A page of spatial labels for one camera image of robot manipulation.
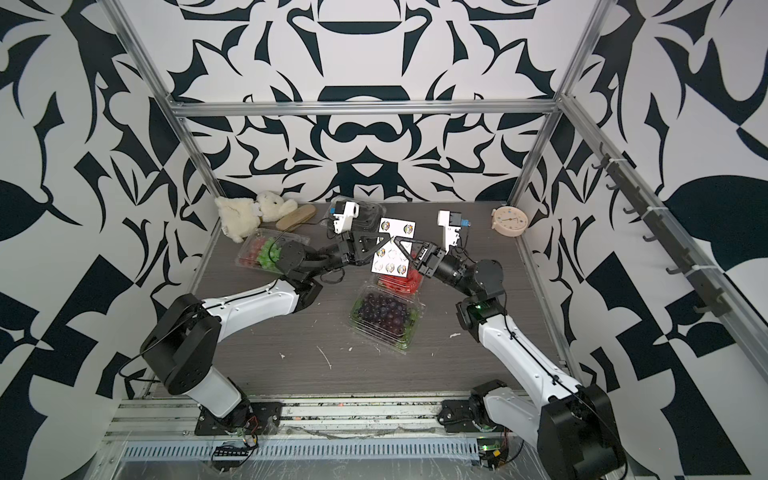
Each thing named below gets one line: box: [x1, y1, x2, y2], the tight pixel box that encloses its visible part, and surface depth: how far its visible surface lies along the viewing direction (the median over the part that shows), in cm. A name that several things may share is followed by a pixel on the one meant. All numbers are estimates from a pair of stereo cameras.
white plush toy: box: [214, 191, 298, 243], surface depth 108 cm
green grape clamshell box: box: [235, 228, 311, 275], surface depth 101 cm
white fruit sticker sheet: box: [371, 217, 416, 278], surface depth 65 cm
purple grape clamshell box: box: [348, 285, 427, 355], surface depth 87 cm
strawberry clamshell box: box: [377, 267, 423, 298], surface depth 93 cm
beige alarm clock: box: [491, 206, 529, 237], surface depth 114 cm
